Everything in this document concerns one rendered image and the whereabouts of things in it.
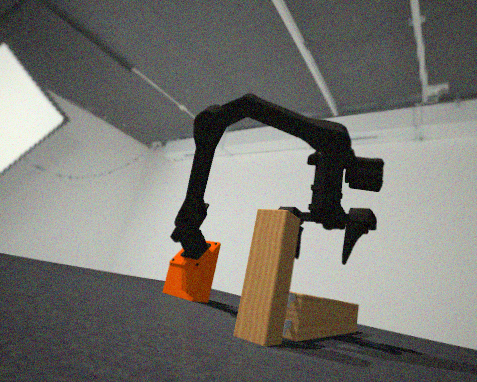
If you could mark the wooden post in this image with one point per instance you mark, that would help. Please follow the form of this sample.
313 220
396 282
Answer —
264 298

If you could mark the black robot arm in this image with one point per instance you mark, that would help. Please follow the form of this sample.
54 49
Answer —
329 138

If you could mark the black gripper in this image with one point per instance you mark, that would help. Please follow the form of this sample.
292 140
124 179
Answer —
326 199

